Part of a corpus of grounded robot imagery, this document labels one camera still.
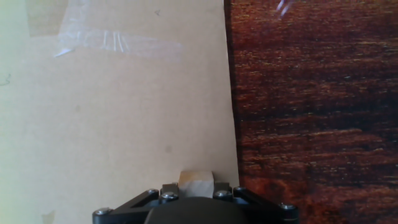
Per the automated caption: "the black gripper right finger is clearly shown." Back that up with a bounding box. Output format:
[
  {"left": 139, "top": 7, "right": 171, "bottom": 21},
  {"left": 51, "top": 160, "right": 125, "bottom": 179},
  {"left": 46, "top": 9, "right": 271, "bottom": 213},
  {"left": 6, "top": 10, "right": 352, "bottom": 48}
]
[{"left": 213, "top": 181, "right": 300, "bottom": 224}]

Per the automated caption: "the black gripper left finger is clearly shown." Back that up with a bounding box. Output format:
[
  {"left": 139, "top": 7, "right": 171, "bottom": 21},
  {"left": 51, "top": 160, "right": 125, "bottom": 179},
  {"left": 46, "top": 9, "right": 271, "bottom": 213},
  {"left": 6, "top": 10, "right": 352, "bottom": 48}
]
[{"left": 92, "top": 182, "right": 180, "bottom": 224}]

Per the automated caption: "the small wooden block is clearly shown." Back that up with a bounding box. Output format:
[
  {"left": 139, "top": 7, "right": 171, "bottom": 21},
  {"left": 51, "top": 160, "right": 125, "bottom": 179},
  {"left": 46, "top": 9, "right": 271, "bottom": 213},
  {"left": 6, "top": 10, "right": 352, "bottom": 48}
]
[{"left": 178, "top": 170, "right": 216, "bottom": 198}]

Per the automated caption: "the brown cardboard sheet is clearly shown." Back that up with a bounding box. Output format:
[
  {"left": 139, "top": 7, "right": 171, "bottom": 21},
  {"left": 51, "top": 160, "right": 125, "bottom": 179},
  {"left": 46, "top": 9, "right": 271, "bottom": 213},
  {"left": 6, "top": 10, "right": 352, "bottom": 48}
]
[{"left": 0, "top": 0, "right": 240, "bottom": 224}]

